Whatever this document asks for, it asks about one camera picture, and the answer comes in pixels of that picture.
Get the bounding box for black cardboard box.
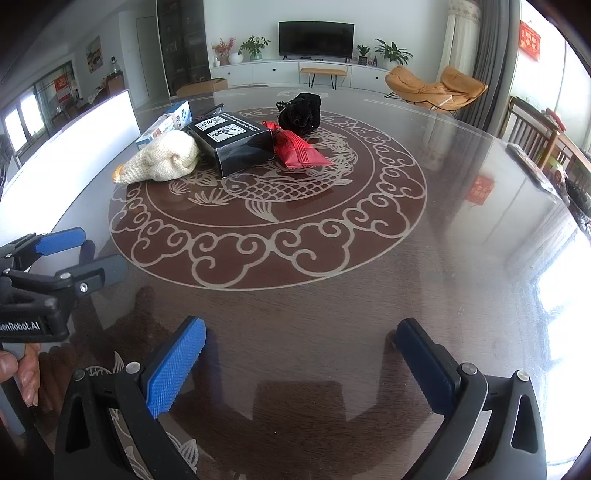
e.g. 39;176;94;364
187;113;274;178

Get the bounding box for framed wall painting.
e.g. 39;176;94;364
85;36;102;72

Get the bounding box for blue white carton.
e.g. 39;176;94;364
165;100;191;131

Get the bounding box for red foil packet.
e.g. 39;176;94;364
261;120;337;171

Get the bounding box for grey curtain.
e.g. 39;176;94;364
459;0;513;132

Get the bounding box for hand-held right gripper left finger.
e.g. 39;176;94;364
53;315;208;480

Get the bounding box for large green potted plant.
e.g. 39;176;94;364
374;39;414;68

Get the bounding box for wooden bench black legs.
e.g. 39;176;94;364
300;67;348;89

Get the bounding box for red flower plant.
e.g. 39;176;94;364
212;38;236;66

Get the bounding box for glass patterned desktop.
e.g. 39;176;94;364
0;83;591;480

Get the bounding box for cream knit glove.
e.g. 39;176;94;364
113;130;201;185

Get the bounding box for black television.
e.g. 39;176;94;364
278;21;354;60

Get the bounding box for white sheer curtain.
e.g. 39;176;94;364
438;0;481;84

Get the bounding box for dark wooden slatted chair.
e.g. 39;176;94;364
505;95;591;185

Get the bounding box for dark glass cabinet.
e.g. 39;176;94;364
156;0;212;97

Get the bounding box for white television cabinet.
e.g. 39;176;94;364
210;60;402;90

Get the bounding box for red wall hanging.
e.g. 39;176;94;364
519;19;542;62

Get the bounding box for person's left hand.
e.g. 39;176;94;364
0;344;41;408

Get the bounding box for dark flat object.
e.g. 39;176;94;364
505;143;571;199

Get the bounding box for green leafy potted plant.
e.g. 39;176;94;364
239;36;271;62

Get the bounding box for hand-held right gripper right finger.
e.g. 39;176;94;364
394;318;548;480

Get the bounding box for white printed carton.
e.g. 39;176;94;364
135;115;178;152

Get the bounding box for small black velvet scrunchie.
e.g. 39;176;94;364
277;92;321;136

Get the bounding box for white door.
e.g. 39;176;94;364
135;16;158;100

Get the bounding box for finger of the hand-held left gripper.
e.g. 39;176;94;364
0;227;87;273
0;254;129;311

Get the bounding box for orange lounge chair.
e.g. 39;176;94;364
385;65;489;115

